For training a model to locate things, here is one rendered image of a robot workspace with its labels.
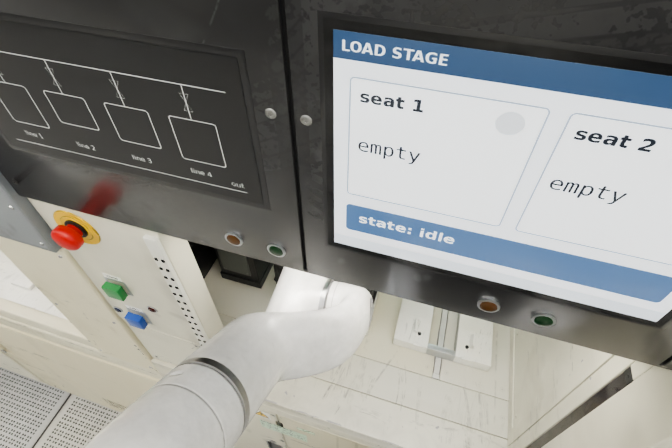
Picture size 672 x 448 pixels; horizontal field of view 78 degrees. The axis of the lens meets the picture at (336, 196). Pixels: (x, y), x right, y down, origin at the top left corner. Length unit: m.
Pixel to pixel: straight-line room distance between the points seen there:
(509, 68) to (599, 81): 0.05
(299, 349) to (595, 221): 0.34
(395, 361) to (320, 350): 0.48
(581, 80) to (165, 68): 0.28
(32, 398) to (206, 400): 1.87
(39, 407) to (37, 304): 0.96
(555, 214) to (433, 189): 0.09
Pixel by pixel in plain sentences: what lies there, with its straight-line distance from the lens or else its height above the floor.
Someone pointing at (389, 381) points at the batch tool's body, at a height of 0.87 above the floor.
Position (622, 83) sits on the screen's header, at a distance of 0.28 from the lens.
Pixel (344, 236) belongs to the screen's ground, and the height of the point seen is 1.48.
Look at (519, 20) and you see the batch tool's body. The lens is 0.26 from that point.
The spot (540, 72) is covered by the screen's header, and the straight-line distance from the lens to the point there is 0.27.
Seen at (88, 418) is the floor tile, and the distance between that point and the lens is 2.10.
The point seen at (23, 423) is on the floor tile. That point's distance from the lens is 2.22.
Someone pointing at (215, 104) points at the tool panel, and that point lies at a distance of 0.35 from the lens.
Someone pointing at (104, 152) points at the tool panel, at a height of 1.52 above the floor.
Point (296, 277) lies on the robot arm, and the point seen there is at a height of 1.26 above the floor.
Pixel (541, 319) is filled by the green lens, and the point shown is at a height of 1.43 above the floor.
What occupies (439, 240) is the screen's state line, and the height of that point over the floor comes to 1.51.
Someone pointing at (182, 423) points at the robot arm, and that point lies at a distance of 0.38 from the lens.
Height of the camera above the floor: 1.79
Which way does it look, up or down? 46 degrees down
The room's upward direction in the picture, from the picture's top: straight up
